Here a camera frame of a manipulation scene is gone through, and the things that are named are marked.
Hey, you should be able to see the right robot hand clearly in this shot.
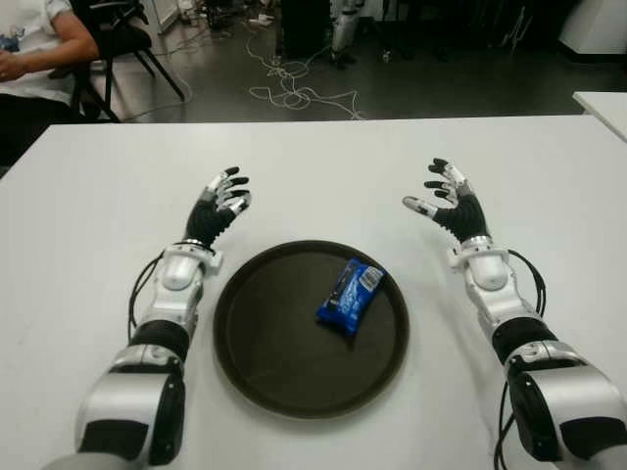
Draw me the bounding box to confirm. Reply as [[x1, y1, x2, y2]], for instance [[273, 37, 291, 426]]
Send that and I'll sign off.
[[401, 157, 494, 244]]

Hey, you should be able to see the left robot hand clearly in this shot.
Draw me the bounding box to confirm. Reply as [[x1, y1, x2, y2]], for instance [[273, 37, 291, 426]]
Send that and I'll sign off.
[[184, 165, 254, 252]]

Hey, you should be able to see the blue Oreo packet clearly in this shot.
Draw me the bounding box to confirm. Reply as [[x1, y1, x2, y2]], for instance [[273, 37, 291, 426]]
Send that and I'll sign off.
[[313, 257, 385, 338]]

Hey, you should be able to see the round dark brown tray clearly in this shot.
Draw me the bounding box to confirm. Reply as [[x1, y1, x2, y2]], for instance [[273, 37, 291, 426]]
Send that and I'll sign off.
[[212, 238, 410, 422]]

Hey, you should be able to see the white side table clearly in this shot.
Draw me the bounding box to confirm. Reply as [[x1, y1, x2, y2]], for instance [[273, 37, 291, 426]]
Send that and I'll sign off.
[[571, 90, 627, 137]]

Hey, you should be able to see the folded metal stand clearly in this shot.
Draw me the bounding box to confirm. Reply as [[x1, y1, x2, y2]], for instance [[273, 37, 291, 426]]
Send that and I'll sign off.
[[498, 0, 534, 51]]

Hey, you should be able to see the black chair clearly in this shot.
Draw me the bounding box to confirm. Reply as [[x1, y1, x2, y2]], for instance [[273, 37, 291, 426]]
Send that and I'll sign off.
[[48, 0, 187, 123]]

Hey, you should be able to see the black cabinet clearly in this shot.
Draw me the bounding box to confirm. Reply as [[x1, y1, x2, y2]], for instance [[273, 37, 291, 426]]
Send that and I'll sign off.
[[275, 0, 339, 60]]

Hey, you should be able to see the silver humanoid robot leg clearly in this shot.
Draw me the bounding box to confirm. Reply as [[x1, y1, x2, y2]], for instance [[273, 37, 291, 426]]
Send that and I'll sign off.
[[328, 0, 362, 71]]

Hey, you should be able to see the white cabinet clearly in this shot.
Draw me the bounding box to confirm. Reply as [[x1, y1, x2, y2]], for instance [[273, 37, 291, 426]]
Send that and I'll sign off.
[[557, 0, 627, 56]]

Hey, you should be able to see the seated person in white shirt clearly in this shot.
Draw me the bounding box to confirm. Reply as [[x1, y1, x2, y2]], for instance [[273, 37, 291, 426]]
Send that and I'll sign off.
[[0, 0, 102, 168]]

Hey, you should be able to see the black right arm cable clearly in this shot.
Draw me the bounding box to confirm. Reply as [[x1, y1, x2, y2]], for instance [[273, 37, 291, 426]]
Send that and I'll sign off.
[[507, 248, 550, 320]]

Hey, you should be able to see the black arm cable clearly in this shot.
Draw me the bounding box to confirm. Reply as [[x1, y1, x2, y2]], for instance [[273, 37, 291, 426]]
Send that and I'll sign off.
[[507, 248, 550, 320], [127, 254, 167, 345]]

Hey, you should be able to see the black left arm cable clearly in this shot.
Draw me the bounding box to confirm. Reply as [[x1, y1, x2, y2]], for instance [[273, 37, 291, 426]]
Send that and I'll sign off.
[[127, 254, 167, 345]]

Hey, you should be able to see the tangled white floor cable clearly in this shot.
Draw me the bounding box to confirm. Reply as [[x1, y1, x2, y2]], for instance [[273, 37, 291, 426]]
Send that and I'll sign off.
[[243, 34, 366, 121]]

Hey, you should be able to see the white board with frame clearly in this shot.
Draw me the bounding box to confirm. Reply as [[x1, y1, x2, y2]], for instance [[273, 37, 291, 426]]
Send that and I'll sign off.
[[146, 0, 185, 35]]

